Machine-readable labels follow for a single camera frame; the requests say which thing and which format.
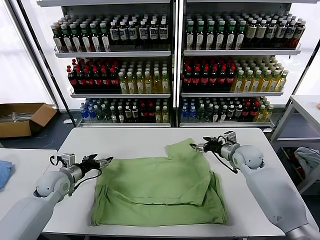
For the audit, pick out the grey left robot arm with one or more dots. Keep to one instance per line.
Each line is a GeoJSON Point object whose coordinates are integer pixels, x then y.
{"type": "Point", "coordinates": [52, 185]}

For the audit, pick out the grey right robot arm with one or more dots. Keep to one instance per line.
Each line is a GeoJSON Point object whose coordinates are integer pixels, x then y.
{"type": "Point", "coordinates": [270, 187]}

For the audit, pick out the grey metal drinks shelf rack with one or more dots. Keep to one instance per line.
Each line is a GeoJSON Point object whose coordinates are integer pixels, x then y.
{"type": "Point", "coordinates": [112, 54]}
{"type": "Point", "coordinates": [237, 52]}

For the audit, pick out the pale blue crumpled cloth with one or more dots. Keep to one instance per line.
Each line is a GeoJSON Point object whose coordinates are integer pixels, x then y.
{"type": "Point", "coordinates": [310, 159]}

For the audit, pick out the cola bottle red cap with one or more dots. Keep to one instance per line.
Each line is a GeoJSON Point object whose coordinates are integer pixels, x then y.
{"type": "Point", "coordinates": [151, 113]}
{"type": "Point", "coordinates": [253, 111]}
{"type": "Point", "coordinates": [187, 78]}
{"type": "Point", "coordinates": [222, 78]}
{"type": "Point", "coordinates": [97, 80]}
{"type": "Point", "coordinates": [231, 78]}
{"type": "Point", "coordinates": [72, 80]}
{"type": "Point", "coordinates": [105, 80]}
{"type": "Point", "coordinates": [196, 78]}
{"type": "Point", "coordinates": [213, 78]}
{"type": "Point", "coordinates": [205, 78]}
{"type": "Point", "coordinates": [115, 80]}
{"type": "Point", "coordinates": [80, 80]}
{"type": "Point", "coordinates": [88, 80]}
{"type": "Point", "coordinates": [143, 113]}
{"type": "Point", "coordinates": [246, 111]}

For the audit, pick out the clear plastic packets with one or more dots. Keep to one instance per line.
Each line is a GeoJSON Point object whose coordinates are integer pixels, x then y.
{"type": "Point", "coordinates": [21, 116]}

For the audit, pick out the grey metal frame table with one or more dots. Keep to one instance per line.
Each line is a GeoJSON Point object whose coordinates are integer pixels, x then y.
{"type": "Point", "coordinates": [300, 138]}

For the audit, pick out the blue folded cloth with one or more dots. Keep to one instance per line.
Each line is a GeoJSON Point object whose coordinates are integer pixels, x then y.
{"type": "Point", "coordinates": [5, 172]}

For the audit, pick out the blue drink bottle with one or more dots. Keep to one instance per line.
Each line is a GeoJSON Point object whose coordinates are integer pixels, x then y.
{"type": "Point", "coordinates": [84, 111]}
{"type": "Point", "coordinates": [92, 111]}
{"type": "Point", "coordinates": [192, 111]}
{"type": "Point", "coordinates": [184, 111]}

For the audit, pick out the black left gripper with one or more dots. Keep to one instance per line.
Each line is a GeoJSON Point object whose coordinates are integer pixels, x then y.
{"type": "Point", "coordinates": [88, 167]}

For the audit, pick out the black slanted frame pole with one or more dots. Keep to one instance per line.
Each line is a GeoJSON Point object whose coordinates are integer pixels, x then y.
{"type": "Point", "coordinates": [304, 74]}
{"type": "Point", "coordinates": [48, 66]}

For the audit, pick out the green polo shirt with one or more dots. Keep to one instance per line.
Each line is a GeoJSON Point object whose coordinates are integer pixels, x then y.
{"type": "Point", "coordinates": [150, 180]}

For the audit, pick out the dark bottle green cap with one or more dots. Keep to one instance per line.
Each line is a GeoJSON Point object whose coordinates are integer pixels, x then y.
{"type": "Point", "coordinates": [105, 37]}
{"type": "Point", "coordinates": [220, 35]}
{"type": "Point", "coordinates": [200, 35]}
{"type": "Point", "coordinates": [86, 37]}
{"type": "Point", "coordinates": [67, 38]}
{"type": "Point", "coordinates": [190, 35]}
{"type": "Point", "coordinates": [76, 38]}
{"type": "Point", "coordinates": [96, 37]}
{"type": "Point", "coordinates": [210, 35]}
{"type": "Point", "coordinates": [240, 35]}
{"type": "Point", "coordinates": [58, 38]}
{"type": "Point", "coordinates": [230, 35]}

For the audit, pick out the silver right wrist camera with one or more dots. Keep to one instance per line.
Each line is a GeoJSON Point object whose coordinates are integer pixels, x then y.
{"type": "Point", "coordinates": [231, 137]}

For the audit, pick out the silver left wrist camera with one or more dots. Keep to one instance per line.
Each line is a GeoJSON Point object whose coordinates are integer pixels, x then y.
{"type": "Point", "coordinates": [67, 160]}

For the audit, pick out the dark green drink bottle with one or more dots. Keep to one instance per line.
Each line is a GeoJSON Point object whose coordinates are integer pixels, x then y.
{"type": "Point", "coordinates": [100, 113]}
{"type": "Point", "coordinates": [200, 113]}
{"type": "Point", "coordinates": [107, 113]}
{"type": "Point", "coordinates": [208, 113]}

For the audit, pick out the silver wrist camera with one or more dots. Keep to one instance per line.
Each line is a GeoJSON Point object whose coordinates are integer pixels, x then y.
{"type": "Point", "coordinates": [67, 160]}
{"type": "Point", "coordinates": [231, 137]}

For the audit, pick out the red item under table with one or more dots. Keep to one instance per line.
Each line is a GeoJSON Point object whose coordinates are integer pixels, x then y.
{"type": "Point", "coordinates": [298, 169]}

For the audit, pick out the dark bottle blue white label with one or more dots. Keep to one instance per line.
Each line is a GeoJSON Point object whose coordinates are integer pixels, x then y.
{"type": "Point", "coordinates": [163, 33]}
{"type": "Point", "coordinates": [153, 33]}
{"type": "Point", "coordinates": [270, 33]}
{"type": "Point", "coordinates": [289, 34]}
{"type": "Point", "coordinates": [114, 33]}
{"type": "Point", "coordinates": [280, 34]}
{"type": "Point", "coordinates": [123, 33]}
{"type": "Point", "coordinates": [298, 35]}
{"type": "Point", "coordinates": [143, 33]}
{"type": "Point", "coordinates": [132, 33]}

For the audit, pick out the open cardboard box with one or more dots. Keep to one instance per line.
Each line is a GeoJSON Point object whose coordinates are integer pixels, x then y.
{"type": "Point", "coordinates": [15, 129]}

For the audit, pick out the dark bottle beige label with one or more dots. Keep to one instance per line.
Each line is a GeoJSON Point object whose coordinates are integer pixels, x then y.
{"type": "Point", "coordinates": [250, 33]}
{"type": "Point", "coordinates": [260, 33]}

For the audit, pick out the white paper scrap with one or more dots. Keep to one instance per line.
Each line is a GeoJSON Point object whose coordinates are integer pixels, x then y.
{"type": "Point", "coordinates": [67, 121]}

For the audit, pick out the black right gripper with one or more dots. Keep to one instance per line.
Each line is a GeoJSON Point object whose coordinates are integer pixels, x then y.
{"type": "Point", "coordinates": [214, 147]}

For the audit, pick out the dark bottle white cap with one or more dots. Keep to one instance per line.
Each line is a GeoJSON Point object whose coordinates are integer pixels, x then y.
{"type": "Point", "coordinates": [114, 114]}
{"type": "Point", "coordinates": [121, 114]}
{"type": "Point", "coordinates": [223, 114]}
{"type": "Point", "coordinates": [128, 114]}
{"type": "Point", "coordinates": [215, 114]}
{"type": "Point", "coordinates": [135, 114]}

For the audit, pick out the yellow drink bottle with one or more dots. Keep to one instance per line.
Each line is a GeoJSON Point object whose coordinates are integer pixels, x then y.
{"type": "Point", "coordinates": [131, 82]}
{"type": "Point", "coordinates": [274, 81]}
{"type": "Point", "coordinates": [238, 81]}
{"type": "Point", "coordinates": [158, 114]}
{"type": "Point", "coordinates": [148, 82]}
{"type": "Point", "coordinates": [123, 83]}
{"type": "Point", "coordinates": [165, 114]}
{"type": "Point", "coordinates": [268, 113]}
{"type": "Point", "coordinates": [140, 82]}
{"type": "Point", "coordinates": [265, 81]}
{"type": "Point", "coordinates": [165, 82]}
{"type": "Point", "coordinates": [282, 80]}
{"type": "Point", "coordinates": [256, 81]}
{"type": "Point", "coordinates": [247, 81]}
{"type": "Point", "coordinates": [260, 113]}
{"type": "Point", "coordinates": [157, 82]}

